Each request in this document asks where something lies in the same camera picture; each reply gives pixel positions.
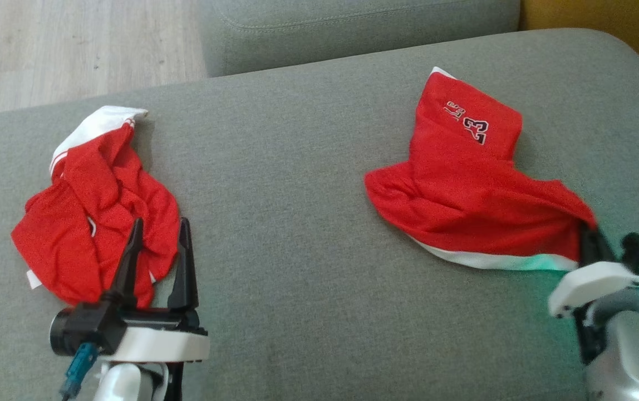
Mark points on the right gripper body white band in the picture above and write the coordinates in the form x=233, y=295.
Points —
x=598, y=284

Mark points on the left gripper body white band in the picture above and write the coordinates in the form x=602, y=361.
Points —
x=158, y=345

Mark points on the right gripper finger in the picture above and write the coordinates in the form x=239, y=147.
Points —
x=604, y=250
x=586, y=250

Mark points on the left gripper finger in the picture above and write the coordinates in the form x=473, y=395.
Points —
x=129, y=267
x=185, y=273

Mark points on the red Bulls jersey white sleeves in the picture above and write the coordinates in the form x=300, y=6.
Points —
x=74, y=223

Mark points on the red shorts white trim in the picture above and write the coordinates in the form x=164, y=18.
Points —
x=464, y=195

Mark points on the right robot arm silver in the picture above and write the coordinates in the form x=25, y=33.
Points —
x=631, y=356

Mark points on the large grey sofa seat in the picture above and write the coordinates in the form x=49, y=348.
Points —
x=297, y=223

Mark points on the grey sofa back cushion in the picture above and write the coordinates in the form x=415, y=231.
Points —
x=353, y=33

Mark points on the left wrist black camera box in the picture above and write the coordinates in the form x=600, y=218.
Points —
x=88, y=328

